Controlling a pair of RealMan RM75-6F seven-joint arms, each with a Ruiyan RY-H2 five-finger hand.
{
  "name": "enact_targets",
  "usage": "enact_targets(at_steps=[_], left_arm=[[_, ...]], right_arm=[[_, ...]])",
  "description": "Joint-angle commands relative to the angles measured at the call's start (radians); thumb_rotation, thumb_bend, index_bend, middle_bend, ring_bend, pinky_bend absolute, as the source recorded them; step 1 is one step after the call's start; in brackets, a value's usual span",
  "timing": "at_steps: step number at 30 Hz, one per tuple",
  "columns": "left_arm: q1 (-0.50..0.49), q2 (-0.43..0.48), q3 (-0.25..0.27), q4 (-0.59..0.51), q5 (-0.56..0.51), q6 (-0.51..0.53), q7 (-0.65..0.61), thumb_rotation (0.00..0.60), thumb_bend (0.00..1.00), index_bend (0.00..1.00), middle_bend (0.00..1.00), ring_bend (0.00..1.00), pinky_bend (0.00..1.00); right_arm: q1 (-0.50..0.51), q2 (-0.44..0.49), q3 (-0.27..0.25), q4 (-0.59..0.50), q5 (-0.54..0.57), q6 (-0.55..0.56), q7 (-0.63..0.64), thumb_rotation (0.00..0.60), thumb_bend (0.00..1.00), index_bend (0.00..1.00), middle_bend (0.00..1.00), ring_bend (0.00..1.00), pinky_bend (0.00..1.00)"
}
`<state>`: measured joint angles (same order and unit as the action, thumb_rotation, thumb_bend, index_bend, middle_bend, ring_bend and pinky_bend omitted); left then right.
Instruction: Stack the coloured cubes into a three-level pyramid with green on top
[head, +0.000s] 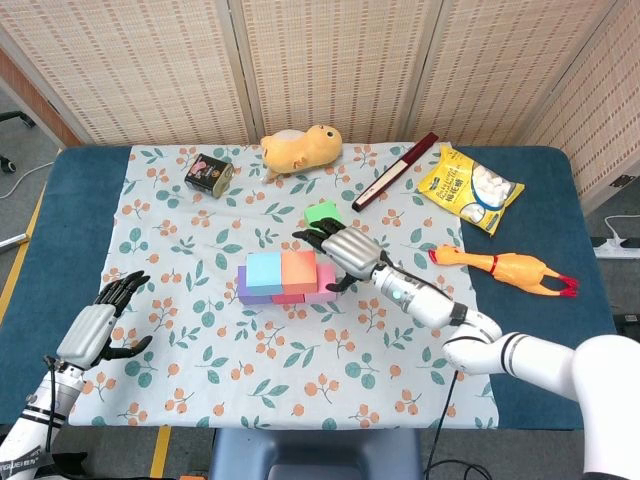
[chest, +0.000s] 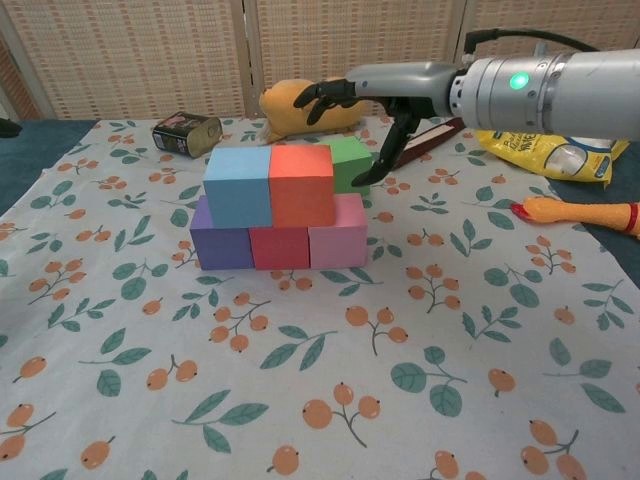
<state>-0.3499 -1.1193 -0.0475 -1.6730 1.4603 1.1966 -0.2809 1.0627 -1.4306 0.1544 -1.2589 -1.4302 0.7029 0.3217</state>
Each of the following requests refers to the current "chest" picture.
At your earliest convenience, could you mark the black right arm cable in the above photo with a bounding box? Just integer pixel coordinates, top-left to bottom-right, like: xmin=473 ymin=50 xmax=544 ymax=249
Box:
xmin=462 ymin=29 xmax=601 ymax=57

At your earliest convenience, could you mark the yellow marshmallow bag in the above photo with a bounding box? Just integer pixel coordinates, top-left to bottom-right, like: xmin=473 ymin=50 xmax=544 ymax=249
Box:
xmin=474 ymin=128 xmax=631 ymax=190

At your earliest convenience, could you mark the yellow rubber chicken toy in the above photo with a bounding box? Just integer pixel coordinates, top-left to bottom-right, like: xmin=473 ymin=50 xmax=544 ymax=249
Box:
xmin=510 ymin=195 xmax=640 ymax=236

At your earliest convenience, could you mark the yellow plush animal toy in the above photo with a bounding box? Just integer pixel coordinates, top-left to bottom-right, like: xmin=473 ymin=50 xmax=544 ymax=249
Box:
xmin=258 ymin=77 xmax=366 ymax=146

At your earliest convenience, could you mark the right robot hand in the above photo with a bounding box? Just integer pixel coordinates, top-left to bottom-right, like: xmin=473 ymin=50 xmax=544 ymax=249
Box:
xmin=293 ymin=62 xmax=464 ymax=189

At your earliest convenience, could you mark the purple cube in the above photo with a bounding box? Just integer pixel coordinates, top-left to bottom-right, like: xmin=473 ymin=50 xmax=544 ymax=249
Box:
xmin=189 ymin=194 xmax=256 ymax=271

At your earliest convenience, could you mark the dark red folded fan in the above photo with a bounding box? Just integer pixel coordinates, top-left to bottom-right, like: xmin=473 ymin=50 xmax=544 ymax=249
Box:
xmin=392 ymin=118 xmax=461 ymax=170

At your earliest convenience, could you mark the bamboo folding screen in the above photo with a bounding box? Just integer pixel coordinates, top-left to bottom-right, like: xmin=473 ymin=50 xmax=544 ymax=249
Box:
xmin=0 ymin=0 xmax=640 ymax=122

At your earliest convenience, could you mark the magenta red cube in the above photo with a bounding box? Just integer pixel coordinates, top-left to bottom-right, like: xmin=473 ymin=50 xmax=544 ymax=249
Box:
xmin=248 ymin=224 xmax=311 ymax=271

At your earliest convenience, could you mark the light blue cube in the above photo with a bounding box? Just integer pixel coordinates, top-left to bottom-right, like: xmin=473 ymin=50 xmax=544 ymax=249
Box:
xmin=203 ymin=145 xmax=274 ymax=229

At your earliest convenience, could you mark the green cube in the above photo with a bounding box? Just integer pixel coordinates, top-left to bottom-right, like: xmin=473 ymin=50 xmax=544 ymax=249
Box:
xmin=319 ymin=135 xmax=374 ymax=197

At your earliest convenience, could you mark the light pink cube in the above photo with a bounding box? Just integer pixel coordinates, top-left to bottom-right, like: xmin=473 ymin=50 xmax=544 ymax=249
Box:
xmin=307 ymin=193 xmax=369 ymax=270

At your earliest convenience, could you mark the black luncheon meat can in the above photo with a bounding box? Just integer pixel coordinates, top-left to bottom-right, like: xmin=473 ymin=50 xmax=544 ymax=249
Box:
xmin=152 ymin=112 xmax=224 ymax=159

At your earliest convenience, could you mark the orange cube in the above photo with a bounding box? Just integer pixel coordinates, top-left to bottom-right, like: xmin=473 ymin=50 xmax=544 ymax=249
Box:
xmin=268 ymin=144 xmax=335 ymax=227

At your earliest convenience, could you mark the floral print tablecloth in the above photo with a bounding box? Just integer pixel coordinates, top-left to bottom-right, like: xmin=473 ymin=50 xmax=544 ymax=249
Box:
xmin=0 ymin=114 xmax=640 ymax=480

